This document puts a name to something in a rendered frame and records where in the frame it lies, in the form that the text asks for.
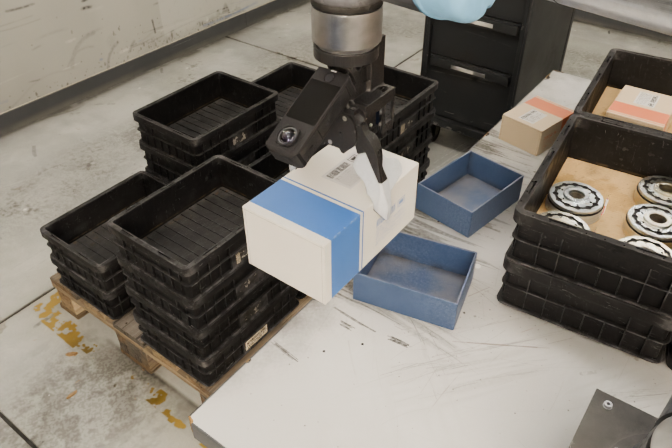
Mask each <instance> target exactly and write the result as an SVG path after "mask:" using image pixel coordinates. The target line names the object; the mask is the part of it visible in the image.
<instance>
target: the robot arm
mask: <svg viewBox="0 0 672 448"><path fill-rule="evenodd" d="M383 1H384V2H388V3H391V4H394V5H397V6H401V7H404V8H407V9H410V10H414V11H417V12H420V13H423V14H424V15H426V16H428V17H430V18H433V19H437V20H450V21H454V22H458V23H471V22H474V21H476V20H478V19H480V18H481V17H482V16H483V15H484V14H485V12H486V9H487V8H490V7H491V6H492V5H493V3H494V1H495V0H310V2H311V32H312V41H313V55H314V58H315V59H316V60H317V61H319V62H320V63H322V64H325V65H327V67H328V68H325V67H318V68H317V70H316V71H315V73H314V74H313V76H312V77H311V78H310V80H309V81H308V83H307V84H306V85H305V87H304V88H303V90H302V91H301V93H300V94H299V95H298V97H297V98H296V100H295V101H294V102H293V104H292V105H291V107H290V108H289V110H288V111H287V112H286V114H285V115H284V117H283V118H282V119H281V121H280V122H279V124H278V125H277V127H276V128H275V129H274V131H273V132H272V134H271V135H270V136H269V138H268V139H267V141H266V147H267V148H268V150H269V151H270V152H271V154H272V155H273V156H274V158H275V159H277V160H280V161H282V162H284V163H287V164H289V169H290V172H291V171H292V170H294V169H297V168H304V167H305V166H306V165H307V163H308V162H309V160H310V159H311V157H312V156H313V154H314V153H315V151H316V150H317V148H318V147H319V145H320V144H321V145H323V144H325V143H326V144H329V145H331V146H334V147H336V148H339V149H340V151H341V153H343V154H344V153H345V152H347V151H348V150H349V149H351V148H353V147H354V146H355V148H356V151H357V153H358V155H357V156H356V158H355V160H354V162H353V167H354V169H355V171H356V173H357V175H358V176H359V177H360V178H361V179H362V180H363V182H364V184H365V186H366V193H367V195H368V196H369V197H370V199H371V200H372V203H373V208H374V209H373V210H374V211H375V212H376V213H377V214H378V215H380V216H381V217H382V218H383V219H385V220H388V219H389V218H390V215H391V207H392V202H391V190H392V189H393V187H394V185H395V184H396V182H397V181H398V179H399V177H400V176H401V174H402V165H401V163H400V161H399V160H398V159H397V158H386V157H385V156H384V155H383V152H382V147H381V144H380V141H379V139H378V137H377V135H376V134H375V133H377V131H378V130H379V122H380V121H381V133H384V132H386V131H387V130H388V129H390V128H391V127H392V126H393V119H394V104H395V88H396V87H393V86H390V85H387V84H385V83H384V82H383V78H384V58H385V38H386V35H384V34H382V24H383ZM548 1H552V2H555V3H559V4H562V5H566V6H569V7H572V8H576V9H579V10H583V11H586V12H590V13H593V14H597V15H600V16H604V17H607V18H611V19H614V20H618V21H621V22H625V23H628V24H632V25H635V26H639V27H642V28H646V29H649V30H653V31H656V32H660V33H663V34H666V35H670V36H672V0H548ZM383 89H386V91H385V92H383V93H382V91H381V90H383ZM390 101H391V108H390V119H388V120H387V121H386V122H385V111H386V104H387V103H389V102H390ZM381 109H382V111H380V110H381ZM632 448H672V395H671V397H670V399H669V401H668V402H667V404H666V406H665V408H664V409H663V411H662V413H661V414H660V416H659V418H658V419H657V421H656V423H655V424H654V426H653V428H652V430H651V431H650V433H649V434H648V436H647V438H645V439H644V440H642V441H641V442H639V443H638V444H636V445H634V446H633V447H632Z"/></svg>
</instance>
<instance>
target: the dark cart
mask: <svg viewBox="0 0 672 448"><path fill-rule="evenodd" d="M575 11H576V8H572V7H569V6H566V5H562V4H559V3H555V2H552V1H548V0H495V1H494V3H493V5H492V6H491V7H490V8H487V9H486V12H485V14H484V15H483V16H482V17H481V18H480V19H478V20H476V21H474V22H471V23H458V22H454V21H450V20H437V19H433V18H430V17H428V16H426V17H425V28H424V39H423V51H422V62H421V73H420V75H421V76H424V77H427V78H431V79H434V80H437V81H438V89H437V90H436V91H434V96H435V97H436V98H435V99H434V100H433V107H435V116H434V117H433V118H432V119H431V122H432V123H433V125H432V126H431V127H430V133H432V136H433V137H432V142H434V141H435V140H436V139H437V137H438V135H439V132H440V128H441V127H443V128H446V129H448V130H451V131H454V132H457V133H460V134H463V135H466V136H469V137H472V138H475V139H478V140H480V139H481V138H482V137H483V136H484V135H485V134H486V133H487V132H488V131H490V130H491V129H492V128H493V127H494V126H495V125H496V124H497V123H498V122H499V121H500V120H501V119H502V116H503V114H504V113H506V112H508V111H510V110H511V109H513V108H514V107H515V106H516V105H517V104H518V103H519V102H520V101H521V100H522V99H523V98H524V97H525V96H526V95H527V94H529V93H530V92H531V91H532V90H533V89H534V88H535V87H536V86H537V85H538V84H539V83H540V82H541V81H542V80H543V79H544V78H545V77H546V76H547V75H549V74H550V73H551V72H552V71H553V70H557V71H560V72H561V70H562V65H563V61H564V57H565V53H566V49H567V44H568V40H569V36H570V32H571V28H572V23H573V19H574V15H575Z"/></svg>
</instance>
